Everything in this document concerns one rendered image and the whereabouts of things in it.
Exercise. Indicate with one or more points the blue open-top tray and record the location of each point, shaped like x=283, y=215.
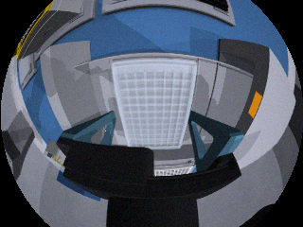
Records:
x=70, y=185

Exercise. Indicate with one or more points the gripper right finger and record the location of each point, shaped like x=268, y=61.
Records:
x=225, y=139

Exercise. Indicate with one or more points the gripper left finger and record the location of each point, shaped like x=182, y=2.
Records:
x=84, y=131

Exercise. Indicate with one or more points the blue flat mat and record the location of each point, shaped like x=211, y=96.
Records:
x=154, y=30

